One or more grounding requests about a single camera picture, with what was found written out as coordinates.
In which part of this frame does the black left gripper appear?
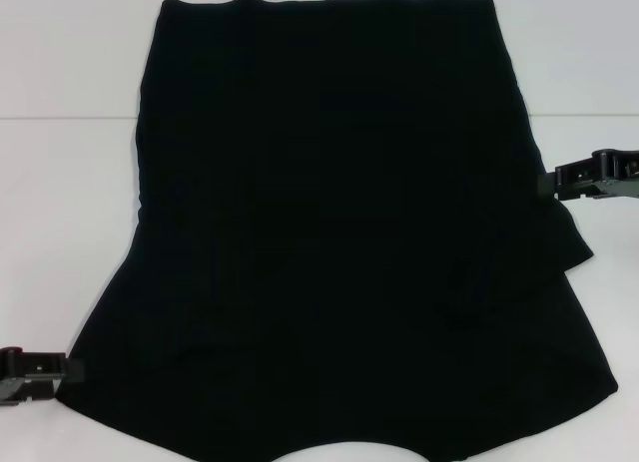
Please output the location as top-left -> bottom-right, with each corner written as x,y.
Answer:
0,346 -> 85,409

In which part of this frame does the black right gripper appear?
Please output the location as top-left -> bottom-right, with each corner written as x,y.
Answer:
537,149 -> 639,201

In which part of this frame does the black shirt with FREE print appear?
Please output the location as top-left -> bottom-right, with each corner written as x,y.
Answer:
53,0 -> 620,462

